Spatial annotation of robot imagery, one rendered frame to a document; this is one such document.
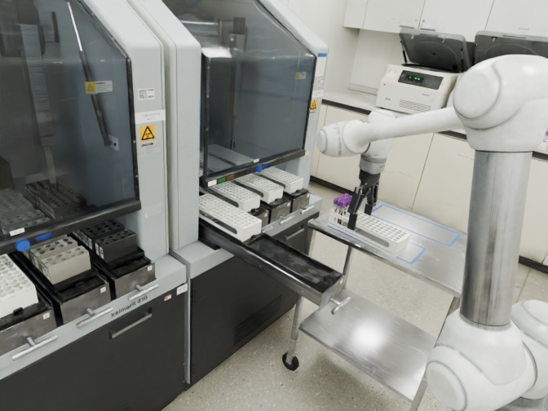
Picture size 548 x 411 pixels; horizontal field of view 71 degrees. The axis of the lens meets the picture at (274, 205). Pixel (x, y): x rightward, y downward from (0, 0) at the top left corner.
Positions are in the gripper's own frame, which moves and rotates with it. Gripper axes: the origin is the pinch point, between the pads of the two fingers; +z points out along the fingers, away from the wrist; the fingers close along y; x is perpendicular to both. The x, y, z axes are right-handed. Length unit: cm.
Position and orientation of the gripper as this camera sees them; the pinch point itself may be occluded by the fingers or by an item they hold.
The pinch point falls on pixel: (359, 219)
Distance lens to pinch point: 150.4
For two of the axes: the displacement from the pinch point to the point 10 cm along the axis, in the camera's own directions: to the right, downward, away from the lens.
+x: -7.2, -3.7, 5.9
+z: -1.0, 8.9, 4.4
